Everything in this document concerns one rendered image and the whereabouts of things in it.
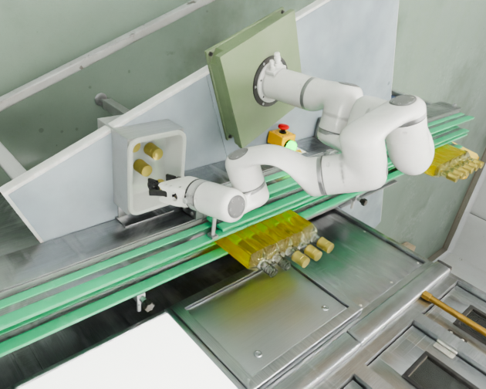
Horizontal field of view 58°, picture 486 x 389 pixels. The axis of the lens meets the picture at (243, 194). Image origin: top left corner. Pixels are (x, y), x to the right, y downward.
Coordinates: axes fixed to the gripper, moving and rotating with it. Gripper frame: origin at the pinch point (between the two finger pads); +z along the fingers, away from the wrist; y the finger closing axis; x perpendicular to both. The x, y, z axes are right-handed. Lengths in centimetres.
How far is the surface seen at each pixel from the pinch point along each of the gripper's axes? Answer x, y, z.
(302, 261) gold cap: -26.7, 31.9, -20.7
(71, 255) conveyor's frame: -15.6, -22.5, 8.8
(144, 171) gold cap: 1.9, -0.7, 7.0
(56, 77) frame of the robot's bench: 25, 2, 64
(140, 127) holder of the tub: 13.5, -0.1, 7.9
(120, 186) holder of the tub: -1.5, -6.5, 10.2
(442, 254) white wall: -279, 605, 157
